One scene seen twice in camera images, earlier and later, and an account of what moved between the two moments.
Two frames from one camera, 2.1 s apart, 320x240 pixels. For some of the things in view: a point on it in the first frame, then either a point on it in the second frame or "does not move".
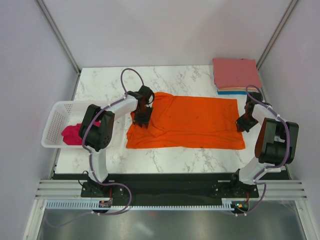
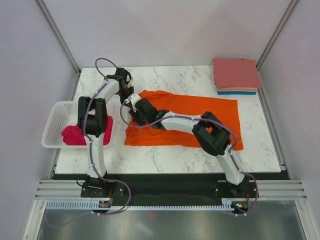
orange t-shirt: x=188 y=122 does not move
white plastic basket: x=63 y=115 does not move
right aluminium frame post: x=275 y=35 does not move
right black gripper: x=241 y=127 -> x=135 y=116
